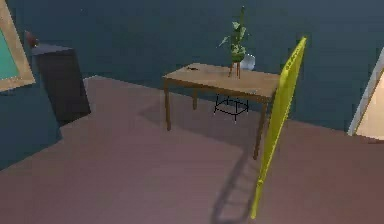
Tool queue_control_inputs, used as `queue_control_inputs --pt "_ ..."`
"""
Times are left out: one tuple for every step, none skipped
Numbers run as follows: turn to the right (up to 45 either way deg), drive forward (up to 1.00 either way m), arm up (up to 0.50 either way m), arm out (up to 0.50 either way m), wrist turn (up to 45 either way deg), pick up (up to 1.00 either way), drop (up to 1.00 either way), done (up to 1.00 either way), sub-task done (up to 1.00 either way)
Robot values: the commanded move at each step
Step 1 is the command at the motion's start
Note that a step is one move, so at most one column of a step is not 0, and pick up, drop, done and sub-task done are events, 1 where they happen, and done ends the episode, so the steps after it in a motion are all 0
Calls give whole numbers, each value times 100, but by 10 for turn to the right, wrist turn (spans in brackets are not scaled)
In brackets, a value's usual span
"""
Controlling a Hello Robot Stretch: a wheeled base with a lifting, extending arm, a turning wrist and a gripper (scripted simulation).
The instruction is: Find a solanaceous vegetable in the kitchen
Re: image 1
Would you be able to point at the brown wooden table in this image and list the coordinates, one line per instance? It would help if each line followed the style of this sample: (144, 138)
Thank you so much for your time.
(220, 79)

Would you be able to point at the black cabinet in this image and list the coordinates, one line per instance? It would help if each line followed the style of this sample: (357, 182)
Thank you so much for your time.
(63, 83)

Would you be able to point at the yellow-green chair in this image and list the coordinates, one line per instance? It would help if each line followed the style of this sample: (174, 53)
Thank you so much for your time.
(279, 110)

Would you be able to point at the green house plant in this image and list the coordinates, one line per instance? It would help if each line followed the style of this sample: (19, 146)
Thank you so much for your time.
(238, 43)

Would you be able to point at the white-framed doorway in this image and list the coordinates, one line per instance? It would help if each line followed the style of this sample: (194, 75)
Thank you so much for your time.
(368, 100)

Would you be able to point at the wood-framed teal picture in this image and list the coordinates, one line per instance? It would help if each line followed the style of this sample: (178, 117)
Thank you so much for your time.
(10, 56)

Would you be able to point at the pale grey round vase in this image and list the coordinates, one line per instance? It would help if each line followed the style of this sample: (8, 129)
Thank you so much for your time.
(248, 62)

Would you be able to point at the small black flat object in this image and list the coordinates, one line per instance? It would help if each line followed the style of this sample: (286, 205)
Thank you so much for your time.
(192, 68)

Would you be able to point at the dark red round object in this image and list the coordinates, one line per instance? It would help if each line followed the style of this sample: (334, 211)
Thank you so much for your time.
(31, 39)

